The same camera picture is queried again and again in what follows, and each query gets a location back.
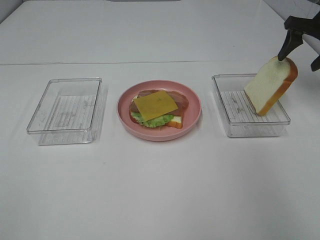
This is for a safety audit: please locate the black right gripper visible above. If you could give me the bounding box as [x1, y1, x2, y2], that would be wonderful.
[277, 12, 320, 72]

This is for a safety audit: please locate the bread slice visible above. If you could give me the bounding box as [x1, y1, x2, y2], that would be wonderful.
[244, 56, 298, 116]
[129, 95, 185, 129]

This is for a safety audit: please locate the bacon strip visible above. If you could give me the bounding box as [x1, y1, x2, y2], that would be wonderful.
[129, 101, 140, 114]
[137, 89, 189, 109]

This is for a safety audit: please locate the green lettuce leaf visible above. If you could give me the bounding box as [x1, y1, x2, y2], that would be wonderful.
[130, 112, 174, 128]

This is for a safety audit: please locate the yellow cheese slice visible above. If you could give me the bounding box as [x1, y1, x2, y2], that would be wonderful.
[131, 90, 179, 121]

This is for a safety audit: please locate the clear right food container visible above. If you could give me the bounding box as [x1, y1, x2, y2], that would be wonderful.
[212, 73, 291, 138]

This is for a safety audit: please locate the clear food container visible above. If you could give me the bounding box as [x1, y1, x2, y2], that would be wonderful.
[212, 73, 291, 138]
[26, 77, 108, 146]

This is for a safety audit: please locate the pink round plate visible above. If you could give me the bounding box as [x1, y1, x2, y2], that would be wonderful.
[117, 80, 202, 142]

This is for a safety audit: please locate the clear left food container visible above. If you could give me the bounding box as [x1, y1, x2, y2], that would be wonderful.
[26, 77, 108, 146]

